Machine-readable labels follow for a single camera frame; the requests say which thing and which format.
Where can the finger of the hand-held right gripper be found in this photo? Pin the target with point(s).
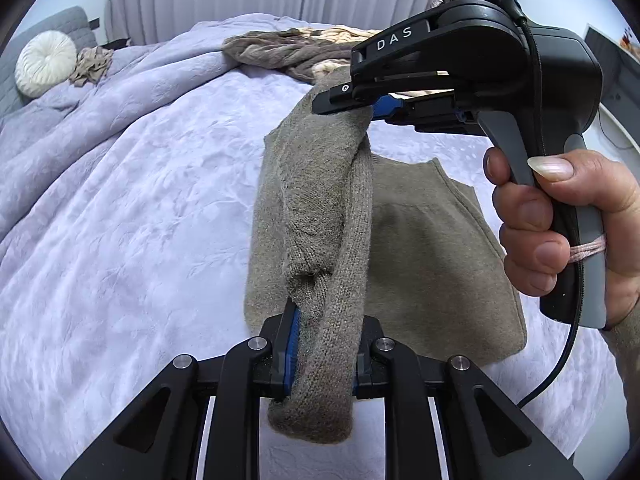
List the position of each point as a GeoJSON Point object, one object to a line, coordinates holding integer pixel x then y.
{"type": "Point", "coordinates": [340, 97]}
{"type": "Point", "coordinates": [387, 107]}

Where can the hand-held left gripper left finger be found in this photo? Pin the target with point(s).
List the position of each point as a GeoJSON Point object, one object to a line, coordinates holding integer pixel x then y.
{"type": "Point", "coordinates": [291, 360]}

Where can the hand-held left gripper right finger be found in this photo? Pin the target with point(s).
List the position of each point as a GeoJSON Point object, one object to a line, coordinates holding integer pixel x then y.
{"type": "Point", "coordinates": [367, 375]}

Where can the brown knitted sweater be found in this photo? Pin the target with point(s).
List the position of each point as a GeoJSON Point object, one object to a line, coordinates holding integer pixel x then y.
{"type": "Point", "coordinates": [325, 185]}

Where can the person's right forearm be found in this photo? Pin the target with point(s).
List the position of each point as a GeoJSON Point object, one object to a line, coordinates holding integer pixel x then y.
{"type": "Point", "coordinates": [627, 350]}

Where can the person's right hand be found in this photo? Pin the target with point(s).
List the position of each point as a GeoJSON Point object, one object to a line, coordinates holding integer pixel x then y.
{"type": "Point", "coordinates": [620, 210]}

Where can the dark flat screen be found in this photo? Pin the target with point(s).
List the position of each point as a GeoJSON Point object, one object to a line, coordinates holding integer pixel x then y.
{"type": "Point", "coordinates": [612, 60]}

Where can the dark brown knitted garment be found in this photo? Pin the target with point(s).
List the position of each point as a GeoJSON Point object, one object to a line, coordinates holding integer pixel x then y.
{"type": "Point", "coordinates": [280, 52]}

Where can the lilac fluffy blanket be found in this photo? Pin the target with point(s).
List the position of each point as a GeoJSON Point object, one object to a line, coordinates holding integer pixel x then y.
{"type": "Point", "coordinates": [125, 210]}

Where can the crumpled beige cloth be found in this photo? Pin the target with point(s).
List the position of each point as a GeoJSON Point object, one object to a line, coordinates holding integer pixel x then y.
{"type": "Point", "coordinates": [92, 65]}

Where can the grey quilted headboard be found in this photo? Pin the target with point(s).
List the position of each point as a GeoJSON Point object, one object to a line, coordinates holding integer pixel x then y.
{"type": "Point", "coordinates": [70, 22]}

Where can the round cream pillow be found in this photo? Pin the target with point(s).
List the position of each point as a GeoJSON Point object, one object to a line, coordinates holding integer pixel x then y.
{"type": "Point", "coordinates": [45, 62]}

